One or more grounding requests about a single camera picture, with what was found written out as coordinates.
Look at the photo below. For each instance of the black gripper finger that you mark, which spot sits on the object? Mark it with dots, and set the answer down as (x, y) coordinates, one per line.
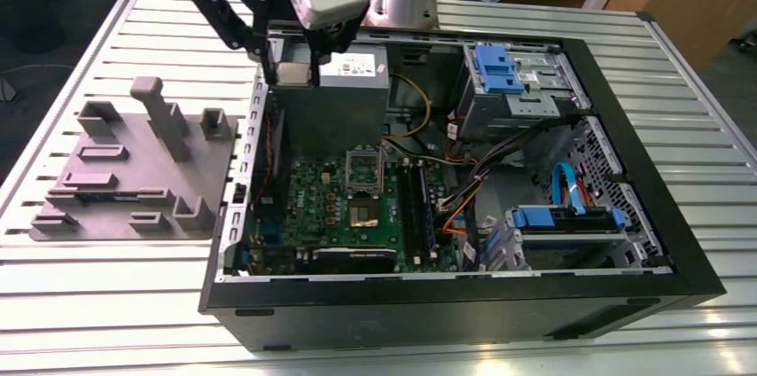
(221, 12)
(331, 39)

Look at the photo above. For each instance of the CPU with silver top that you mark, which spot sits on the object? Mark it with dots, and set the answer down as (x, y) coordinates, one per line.
(293, 73)

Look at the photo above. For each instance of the grey power supply unit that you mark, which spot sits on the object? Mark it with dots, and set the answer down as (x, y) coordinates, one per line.
(331, 114)

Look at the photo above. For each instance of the blue plastic drive latch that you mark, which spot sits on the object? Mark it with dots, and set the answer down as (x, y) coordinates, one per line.
(497, 70)

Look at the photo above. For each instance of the green Dell motherboard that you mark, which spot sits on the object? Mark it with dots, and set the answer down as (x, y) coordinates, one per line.
(313, 198)

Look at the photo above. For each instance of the grey parts rack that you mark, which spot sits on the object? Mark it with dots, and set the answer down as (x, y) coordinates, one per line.
(136, 163)

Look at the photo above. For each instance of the metal drive cage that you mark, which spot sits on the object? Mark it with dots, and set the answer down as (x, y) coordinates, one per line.
(532, 105)

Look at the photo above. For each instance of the black RAM slot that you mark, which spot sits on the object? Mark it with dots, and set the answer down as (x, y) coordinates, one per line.
(407, 212)
(413, 212)
(420, 212)

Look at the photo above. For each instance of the RAM stick on rack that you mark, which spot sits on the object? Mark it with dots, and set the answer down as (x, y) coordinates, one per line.
(107, 195)

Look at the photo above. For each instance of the black graphics card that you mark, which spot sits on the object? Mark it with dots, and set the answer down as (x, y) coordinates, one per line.
(355, 258)

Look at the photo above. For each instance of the hard disk in blue carrier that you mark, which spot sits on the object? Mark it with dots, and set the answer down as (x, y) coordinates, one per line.
(549, 220)

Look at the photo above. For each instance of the black PC case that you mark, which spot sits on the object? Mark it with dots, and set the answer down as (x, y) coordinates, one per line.
(413, 305)

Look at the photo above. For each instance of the wooden cabinet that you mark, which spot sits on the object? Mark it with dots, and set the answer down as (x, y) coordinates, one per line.
(697, 3)

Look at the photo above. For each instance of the metal disk bay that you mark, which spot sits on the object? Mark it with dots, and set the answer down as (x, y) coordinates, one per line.
(592, 247)

